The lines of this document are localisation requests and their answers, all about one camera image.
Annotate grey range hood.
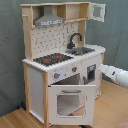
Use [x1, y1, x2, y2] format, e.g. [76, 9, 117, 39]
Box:
[35, 5, 64, 27]

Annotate red oven knob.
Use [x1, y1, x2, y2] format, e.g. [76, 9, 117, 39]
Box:
[54, 73, 60, 79]
[71, 66, 78, 73]

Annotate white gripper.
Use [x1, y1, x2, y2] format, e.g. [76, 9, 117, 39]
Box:
[99, 64, 115, 78]

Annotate grey toy sink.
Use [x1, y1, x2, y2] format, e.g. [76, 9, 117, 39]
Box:
[65, 47, 95, 55]

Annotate left red oven knob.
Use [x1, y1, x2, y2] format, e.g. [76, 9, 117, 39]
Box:
[54, 73, 60, 79]

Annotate grey ice dispenser panel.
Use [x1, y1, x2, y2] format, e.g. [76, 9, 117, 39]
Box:
[87, 65, 96, 82]

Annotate black toy faucet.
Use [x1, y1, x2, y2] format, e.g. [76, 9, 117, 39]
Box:
[67, 33, 82, 49]

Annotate wooden toy kitchen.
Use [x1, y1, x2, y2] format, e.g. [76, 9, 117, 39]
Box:
[22, 2, 105, 128]

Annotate grey cabinet door handle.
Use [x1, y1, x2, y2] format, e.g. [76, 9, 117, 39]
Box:
[83, 76, 87, 85]

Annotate right red oven knob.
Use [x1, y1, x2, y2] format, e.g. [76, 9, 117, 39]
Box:
[71, 66, 78, 73]

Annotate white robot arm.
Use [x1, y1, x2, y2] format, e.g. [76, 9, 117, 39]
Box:
[99, 64, 128, 88]

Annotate black stovetop red burners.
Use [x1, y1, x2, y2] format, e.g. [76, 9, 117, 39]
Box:
[34, 53, 70, 66]

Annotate white oven door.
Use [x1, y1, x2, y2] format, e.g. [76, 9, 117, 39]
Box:
[49, 85, 96, 125]

